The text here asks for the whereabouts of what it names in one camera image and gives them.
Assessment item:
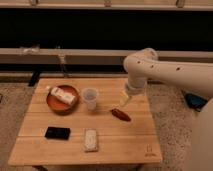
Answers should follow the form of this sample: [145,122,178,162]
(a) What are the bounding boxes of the black rectangular sponge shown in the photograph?
[45,127,71,140]

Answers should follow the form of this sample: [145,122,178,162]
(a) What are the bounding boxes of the wooden table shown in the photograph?
[8,78,162,166]

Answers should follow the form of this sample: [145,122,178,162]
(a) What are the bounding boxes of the grey horizontal rail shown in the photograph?
[0,48,213,65]

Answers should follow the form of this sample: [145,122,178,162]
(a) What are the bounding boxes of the white box on plate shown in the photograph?
[50,87,75,105]

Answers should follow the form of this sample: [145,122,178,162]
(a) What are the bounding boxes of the blue object on floor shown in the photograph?
[184,93,207,111]

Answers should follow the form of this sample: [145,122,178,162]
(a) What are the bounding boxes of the clear plastic cup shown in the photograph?
[81,88,99,110]

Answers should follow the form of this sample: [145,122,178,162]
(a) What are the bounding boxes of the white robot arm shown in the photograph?
[123,48,213,171]

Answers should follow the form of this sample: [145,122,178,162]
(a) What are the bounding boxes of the white sponge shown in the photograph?
[84,129,98,152]

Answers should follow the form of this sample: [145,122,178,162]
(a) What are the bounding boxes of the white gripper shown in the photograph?
[119,84,142,106]

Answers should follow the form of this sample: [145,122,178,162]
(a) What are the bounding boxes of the orange round plate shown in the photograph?
[46,85,80,115]

